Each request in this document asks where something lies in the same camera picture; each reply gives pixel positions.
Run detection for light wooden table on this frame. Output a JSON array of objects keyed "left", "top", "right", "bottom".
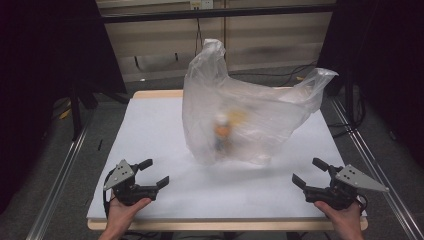
[{"left": 87, "top": 89, "right": 369, "bottom": 232}]

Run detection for yellow item inside bag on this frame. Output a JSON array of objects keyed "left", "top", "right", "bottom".
[{"left": 229, "top": 109, "right": 250, "bottom": 126}]

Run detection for black metal stand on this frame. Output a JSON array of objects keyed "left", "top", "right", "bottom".
[
  {"left": 68, "top": 81, "right": 98, "bottom": 142},
  {"left": 344, "top": 68, "right": 355, "bottom": 118}
]

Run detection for black hanging wall cable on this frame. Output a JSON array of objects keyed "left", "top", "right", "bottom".
[{"left": 194, "top": 17, "right": 204, "bottom": 58}]

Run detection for black floor cable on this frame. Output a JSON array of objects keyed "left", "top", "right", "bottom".
[{"left": 229, "top": 60, "right": 318, "bottom": 88}]

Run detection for white table mat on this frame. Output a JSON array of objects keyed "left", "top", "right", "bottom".
[{"left": 86, "top": 97, "right": 368, "bottom": 221}]

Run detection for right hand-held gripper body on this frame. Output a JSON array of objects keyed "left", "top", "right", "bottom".
[{"left": 304, "top": 164, "right": 389, "bottom": 211}]

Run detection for black horizontal bar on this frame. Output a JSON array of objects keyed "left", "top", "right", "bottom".
[{"left": 99, "top": 3, "right": 338, "bottom": 24}]

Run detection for orange bottle with white cap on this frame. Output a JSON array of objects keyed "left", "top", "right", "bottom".
[{"left": 213, "top": 113, "right": 233, "bottom": 155}]

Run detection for metal floor rail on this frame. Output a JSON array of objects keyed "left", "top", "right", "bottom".
[
  {"left": 329, "top": 97, "right": 424, "bottom": 240},
  {"left": 25, "top": 121, "right": 92, "bottom": 240}
]

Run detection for dark curtain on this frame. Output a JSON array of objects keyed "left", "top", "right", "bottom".
[
  {"left": 0, "top": 0, "right": 128, "bottom": 214},
  {"left": 315, "top": 0, "right": 424, "bottom": 169}
]

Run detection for person's right hand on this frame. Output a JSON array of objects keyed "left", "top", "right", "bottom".
[{"left": 313, "top": 199, "right": 363, "bottom": 233}]

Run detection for white wall power outlet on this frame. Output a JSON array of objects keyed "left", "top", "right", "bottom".
[{"left": 189, "top": 0, "right": 214, "bottom": 10}]

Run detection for person's left hand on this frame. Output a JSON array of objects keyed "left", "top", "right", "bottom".
[{"left": 105, "top": 196, "right": 153, "bottom": 234}]

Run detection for translucent white plastic bag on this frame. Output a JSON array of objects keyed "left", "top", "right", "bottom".
[{"left": 181, "top": 38, "right": 339, "bottom": 167}]

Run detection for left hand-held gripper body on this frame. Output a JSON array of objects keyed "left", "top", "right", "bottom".
[{"left": 103, "top": 159, "right": 159, "bottom": 206}]

